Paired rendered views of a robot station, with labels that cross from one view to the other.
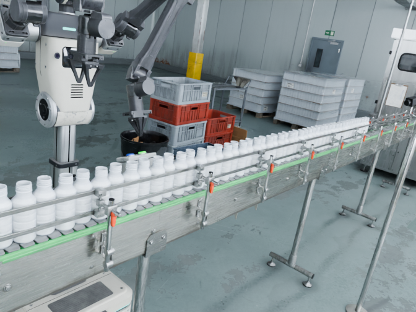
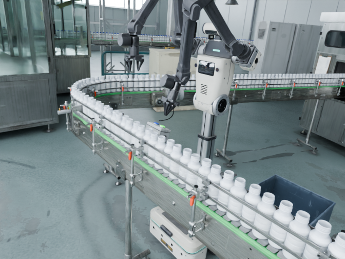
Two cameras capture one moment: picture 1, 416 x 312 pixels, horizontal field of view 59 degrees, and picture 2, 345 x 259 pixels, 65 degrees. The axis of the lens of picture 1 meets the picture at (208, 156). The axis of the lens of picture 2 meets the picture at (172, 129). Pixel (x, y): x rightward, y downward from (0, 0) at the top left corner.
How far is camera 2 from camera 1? 2.11 m
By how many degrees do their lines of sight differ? 93
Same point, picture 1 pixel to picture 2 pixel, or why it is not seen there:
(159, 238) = (120, 168)
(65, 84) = (198, 83)
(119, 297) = (184, 239)
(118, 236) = (106, 146)
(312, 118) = not seen: outside the picture
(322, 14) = not seen: outside the picture
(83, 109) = (206, 102)
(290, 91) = not seen: outside the picture
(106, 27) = (119, 39)
